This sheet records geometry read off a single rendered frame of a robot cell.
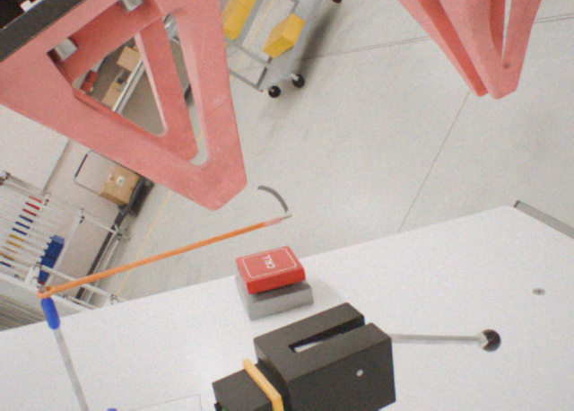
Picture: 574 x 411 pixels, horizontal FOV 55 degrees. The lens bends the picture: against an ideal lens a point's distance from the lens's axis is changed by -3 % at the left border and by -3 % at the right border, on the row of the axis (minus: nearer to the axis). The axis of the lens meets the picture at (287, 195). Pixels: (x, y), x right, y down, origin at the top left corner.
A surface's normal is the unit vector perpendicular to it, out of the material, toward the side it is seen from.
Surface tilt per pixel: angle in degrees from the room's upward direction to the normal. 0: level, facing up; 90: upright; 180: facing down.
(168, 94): 94
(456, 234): 50
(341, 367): 98
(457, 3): 72
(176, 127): 98
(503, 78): 105
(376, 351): 98
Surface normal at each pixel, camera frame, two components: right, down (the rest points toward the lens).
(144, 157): 0.55, 0.45
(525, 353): -0.14, -0.93
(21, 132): 0.35, 0.16
